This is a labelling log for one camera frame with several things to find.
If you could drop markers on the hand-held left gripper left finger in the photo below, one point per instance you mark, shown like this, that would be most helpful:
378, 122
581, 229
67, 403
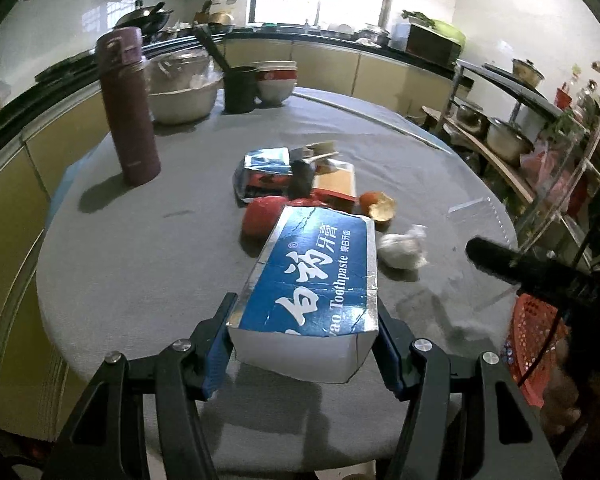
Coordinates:
215, 360

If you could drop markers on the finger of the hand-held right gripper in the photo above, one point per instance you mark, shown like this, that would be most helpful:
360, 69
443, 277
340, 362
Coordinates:
500, 257

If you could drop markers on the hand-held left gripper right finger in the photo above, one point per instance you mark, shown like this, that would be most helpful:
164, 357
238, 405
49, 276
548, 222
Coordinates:
387, 355

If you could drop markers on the red plastic mesh basket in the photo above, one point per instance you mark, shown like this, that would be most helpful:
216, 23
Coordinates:
530, 340

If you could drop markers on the white tissue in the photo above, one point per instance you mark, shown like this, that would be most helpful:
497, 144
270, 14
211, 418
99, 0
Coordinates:
402, 250

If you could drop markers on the blue toothpaste box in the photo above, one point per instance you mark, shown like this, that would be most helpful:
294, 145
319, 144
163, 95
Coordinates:
310, 270

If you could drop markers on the orange peel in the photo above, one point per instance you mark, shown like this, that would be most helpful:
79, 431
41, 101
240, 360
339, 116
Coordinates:
380, 207

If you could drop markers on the red plastic wrapper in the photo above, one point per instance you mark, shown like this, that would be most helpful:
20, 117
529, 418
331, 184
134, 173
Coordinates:
262, 217

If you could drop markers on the silver foil snack packet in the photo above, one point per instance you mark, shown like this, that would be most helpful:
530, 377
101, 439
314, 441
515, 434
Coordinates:
265, 160

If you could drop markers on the person's right hand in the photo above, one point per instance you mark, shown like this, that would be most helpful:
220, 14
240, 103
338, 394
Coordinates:
562, 400

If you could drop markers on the metal shelf rack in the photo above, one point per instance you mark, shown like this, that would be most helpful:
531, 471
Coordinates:
500, 170

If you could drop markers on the pink plastic bag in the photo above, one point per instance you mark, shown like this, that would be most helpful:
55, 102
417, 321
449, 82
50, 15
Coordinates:
545, 170

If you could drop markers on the large lidded steel pot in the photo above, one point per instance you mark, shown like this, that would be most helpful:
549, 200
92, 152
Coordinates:
507, 142

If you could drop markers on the long thin white stick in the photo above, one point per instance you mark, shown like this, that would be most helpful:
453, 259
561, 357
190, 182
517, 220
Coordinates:
432, 141

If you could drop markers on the small lidded steel pot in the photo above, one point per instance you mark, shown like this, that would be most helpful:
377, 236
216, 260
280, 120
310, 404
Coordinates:
470, 117

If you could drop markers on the orange white cigarette box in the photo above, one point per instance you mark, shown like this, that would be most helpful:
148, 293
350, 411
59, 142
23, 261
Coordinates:
335, 180

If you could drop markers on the small black object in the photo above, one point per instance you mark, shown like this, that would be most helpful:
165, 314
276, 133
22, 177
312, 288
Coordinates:
300, 180

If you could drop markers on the dark brown box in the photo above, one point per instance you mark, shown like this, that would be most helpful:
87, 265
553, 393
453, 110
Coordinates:
430, 47

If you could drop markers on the green plastic basin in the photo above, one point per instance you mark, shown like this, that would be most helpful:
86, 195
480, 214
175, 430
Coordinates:
450, 30

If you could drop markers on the green leafy vegetables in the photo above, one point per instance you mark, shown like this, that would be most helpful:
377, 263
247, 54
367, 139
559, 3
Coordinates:
417, 17

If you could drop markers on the steel pot on countertop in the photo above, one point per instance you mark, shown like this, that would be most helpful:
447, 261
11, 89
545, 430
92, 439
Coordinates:
376, 35

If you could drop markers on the large steel mixing bowl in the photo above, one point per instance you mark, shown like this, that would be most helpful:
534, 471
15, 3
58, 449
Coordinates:
185, 102

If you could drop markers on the purple thermos bottle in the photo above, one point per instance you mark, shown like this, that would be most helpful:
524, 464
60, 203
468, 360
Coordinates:
130, 110

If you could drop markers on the black cup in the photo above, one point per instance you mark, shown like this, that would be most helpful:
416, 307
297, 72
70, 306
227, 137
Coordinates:
240, 92

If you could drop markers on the black kitchen countertop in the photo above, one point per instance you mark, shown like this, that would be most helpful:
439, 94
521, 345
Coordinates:
330, 37

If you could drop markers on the bundle of dark chopsticks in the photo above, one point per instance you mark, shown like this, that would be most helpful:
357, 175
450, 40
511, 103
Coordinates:
212, 47

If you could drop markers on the golden metal pot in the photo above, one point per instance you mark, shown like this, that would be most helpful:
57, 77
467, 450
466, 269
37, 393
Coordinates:
221, 18

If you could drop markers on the black wok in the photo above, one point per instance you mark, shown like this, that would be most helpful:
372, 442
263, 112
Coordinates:
145, 19

